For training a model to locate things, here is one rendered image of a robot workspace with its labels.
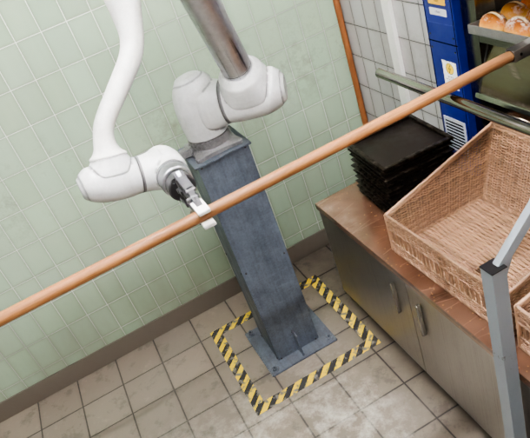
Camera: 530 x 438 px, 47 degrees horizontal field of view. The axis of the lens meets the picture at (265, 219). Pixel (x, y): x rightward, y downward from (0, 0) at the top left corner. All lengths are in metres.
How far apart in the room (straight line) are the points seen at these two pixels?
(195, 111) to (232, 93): 0.16
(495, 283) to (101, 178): 1.00
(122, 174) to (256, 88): 0.58
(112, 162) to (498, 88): 1.23
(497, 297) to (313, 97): 1.66
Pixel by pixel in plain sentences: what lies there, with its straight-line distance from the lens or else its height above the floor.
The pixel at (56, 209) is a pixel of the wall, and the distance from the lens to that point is 2.71.
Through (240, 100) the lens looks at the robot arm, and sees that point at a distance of 2.02.
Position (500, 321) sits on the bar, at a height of 0.81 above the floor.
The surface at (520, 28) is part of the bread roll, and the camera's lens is 1.91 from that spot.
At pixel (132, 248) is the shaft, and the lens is 1.42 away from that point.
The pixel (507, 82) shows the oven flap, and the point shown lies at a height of 1.00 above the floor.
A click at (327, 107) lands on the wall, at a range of 2.95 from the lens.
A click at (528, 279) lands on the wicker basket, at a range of 1.72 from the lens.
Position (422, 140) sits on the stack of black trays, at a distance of 2.28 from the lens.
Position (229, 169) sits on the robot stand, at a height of 0.93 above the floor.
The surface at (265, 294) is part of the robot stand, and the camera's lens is 2.48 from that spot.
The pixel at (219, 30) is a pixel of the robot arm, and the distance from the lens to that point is 1.86.
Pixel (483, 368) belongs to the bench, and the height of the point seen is 0.45.
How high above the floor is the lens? 1.91
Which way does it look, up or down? 32 degrees down
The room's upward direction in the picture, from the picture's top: 21 degrees counter-clockwise
